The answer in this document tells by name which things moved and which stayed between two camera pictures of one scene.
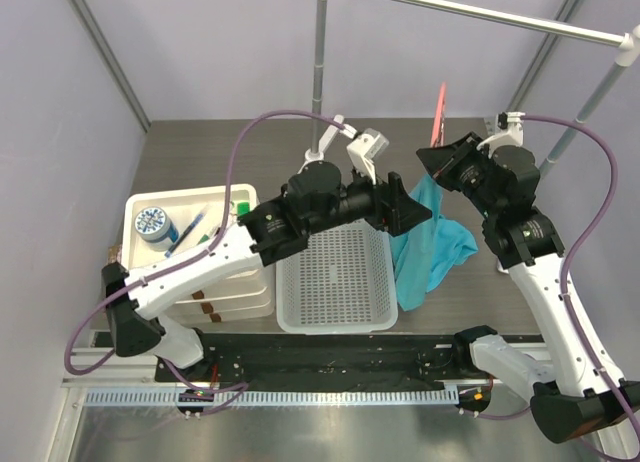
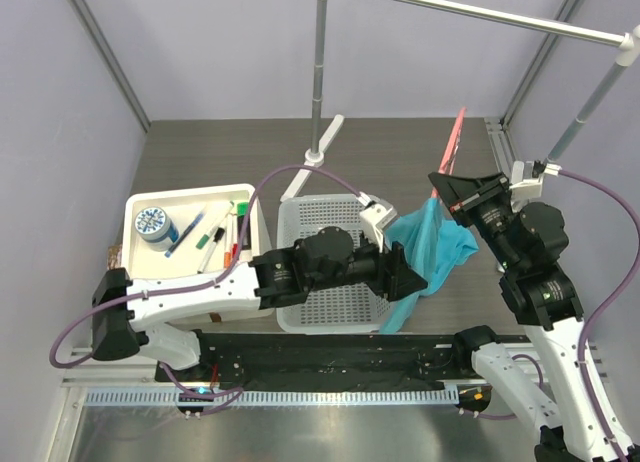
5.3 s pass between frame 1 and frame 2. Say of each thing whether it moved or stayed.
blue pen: stayed
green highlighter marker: stayed
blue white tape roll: stayed
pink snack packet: stayed
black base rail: stayed
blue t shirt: moved
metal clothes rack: stayed
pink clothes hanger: moved
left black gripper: moved
